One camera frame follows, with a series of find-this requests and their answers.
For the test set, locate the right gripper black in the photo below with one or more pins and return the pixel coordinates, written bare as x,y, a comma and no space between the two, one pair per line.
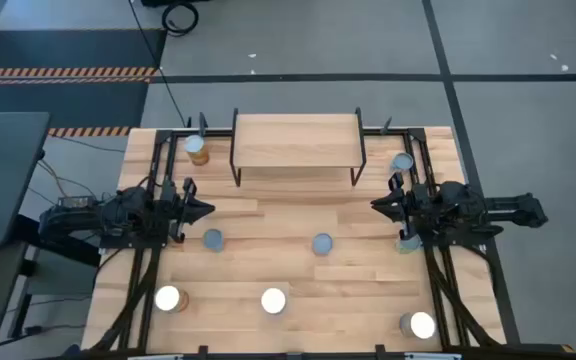
413,207

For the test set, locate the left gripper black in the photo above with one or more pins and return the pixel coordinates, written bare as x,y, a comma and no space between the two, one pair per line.
178,210

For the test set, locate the small green dotted can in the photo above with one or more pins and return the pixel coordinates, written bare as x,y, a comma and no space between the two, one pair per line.
213,240

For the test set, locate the small pale green can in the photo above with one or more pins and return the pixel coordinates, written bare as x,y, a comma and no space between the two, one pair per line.
412,246

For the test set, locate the small grey can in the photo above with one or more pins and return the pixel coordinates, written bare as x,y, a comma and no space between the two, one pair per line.
402,162

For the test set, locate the tall orange corn can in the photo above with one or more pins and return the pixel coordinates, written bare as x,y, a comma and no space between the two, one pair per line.
196,145

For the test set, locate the small orange and green can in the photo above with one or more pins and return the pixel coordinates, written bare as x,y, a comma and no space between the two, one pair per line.
322,244

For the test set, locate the tall brown-orange can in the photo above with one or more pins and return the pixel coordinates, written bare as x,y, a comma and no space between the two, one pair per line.
168,298

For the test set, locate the tall can with pale label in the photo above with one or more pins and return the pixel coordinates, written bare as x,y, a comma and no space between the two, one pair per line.
273,300

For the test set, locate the tall grey-purple can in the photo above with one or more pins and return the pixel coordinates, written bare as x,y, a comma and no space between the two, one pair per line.
420,325

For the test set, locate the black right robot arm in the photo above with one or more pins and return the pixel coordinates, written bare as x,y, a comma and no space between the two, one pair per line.
493,205

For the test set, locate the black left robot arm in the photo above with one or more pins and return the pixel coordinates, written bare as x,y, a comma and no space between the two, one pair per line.
93,215

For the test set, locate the wooden shelf with black legs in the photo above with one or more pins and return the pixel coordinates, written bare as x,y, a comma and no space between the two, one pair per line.
293,145

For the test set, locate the small black electronics box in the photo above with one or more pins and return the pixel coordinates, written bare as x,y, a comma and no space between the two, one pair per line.
75,202

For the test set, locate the short orange-black hazard tape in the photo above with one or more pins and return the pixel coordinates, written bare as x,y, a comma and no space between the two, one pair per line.
88,132

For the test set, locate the long orange-black hazard tape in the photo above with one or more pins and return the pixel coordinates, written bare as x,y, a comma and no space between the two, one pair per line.
58,74

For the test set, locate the dark grey desk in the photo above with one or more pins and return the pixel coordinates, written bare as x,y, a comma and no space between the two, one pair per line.
3,175

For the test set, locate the black floor mat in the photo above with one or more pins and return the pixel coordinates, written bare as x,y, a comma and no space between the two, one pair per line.
68,50

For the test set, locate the black aluminium table frame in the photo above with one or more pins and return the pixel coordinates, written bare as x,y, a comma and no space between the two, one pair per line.
218,133

